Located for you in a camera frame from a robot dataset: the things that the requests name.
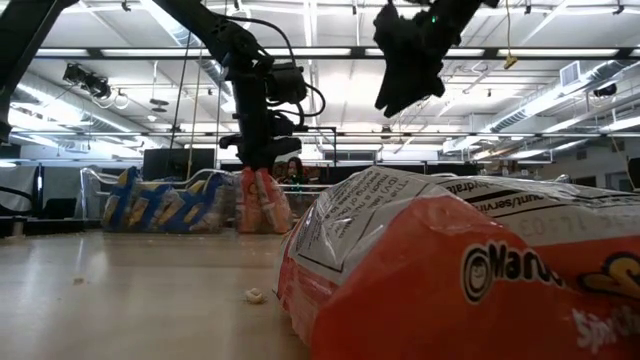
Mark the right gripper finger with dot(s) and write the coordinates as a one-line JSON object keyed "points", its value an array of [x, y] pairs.
{"points": [[397, 85], [430, 77]]}

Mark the orange ramen noodle pack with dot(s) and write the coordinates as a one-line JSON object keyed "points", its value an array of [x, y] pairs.
{"points": [[247, 205], [277, 207], [425, 300]]}

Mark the blue yellow ramen noodle pack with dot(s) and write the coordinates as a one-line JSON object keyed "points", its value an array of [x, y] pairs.
{"points": [[212, 205], [182, 210], [120, 200], [150, 210]]}

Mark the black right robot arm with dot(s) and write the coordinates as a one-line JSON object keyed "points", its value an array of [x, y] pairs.
{"points": [[465, 15]]}

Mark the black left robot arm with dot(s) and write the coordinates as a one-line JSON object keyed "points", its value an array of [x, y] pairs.
{"points": [[235, 45]]}

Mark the person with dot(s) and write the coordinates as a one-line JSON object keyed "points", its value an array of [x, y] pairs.
{"points": [[295, 170]]}

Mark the clear plastic bin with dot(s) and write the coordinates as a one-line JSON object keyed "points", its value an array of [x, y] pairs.
{"points": [[92, 200], [310, 200]]}

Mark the black partition panel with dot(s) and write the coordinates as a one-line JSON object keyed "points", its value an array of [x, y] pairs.
{"points": [[335, 174]]}

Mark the black monitor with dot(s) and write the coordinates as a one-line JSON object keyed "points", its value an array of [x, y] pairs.
{"points": [[175, 165]]}

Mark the fluorescent ceiling light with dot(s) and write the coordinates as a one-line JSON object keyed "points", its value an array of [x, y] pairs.
{"points": [[555, 52], [155, 52], [310, 51]]}

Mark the noodle crumb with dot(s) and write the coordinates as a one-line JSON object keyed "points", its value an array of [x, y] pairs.
{"points": [[255, 296]]}

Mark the black ceiling speaker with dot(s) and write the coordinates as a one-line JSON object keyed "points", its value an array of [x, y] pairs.
{"points": [[605, 90]]}

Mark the black ceiling spotlight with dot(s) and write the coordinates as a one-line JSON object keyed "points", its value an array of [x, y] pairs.
{"points": [[87, 80]]}

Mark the black chair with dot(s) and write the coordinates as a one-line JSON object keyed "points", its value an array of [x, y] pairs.
{"points": [[60, 209]]}

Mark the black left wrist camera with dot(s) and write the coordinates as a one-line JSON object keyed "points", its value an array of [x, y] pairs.
{"points": [[287, 85]]}

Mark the silver air duct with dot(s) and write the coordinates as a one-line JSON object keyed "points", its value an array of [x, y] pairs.
{"points": [[50, 100], [550, 100]]}

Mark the black aluminium table frame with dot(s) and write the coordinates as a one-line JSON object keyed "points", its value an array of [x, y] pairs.
{"points": [[20, 40]]}

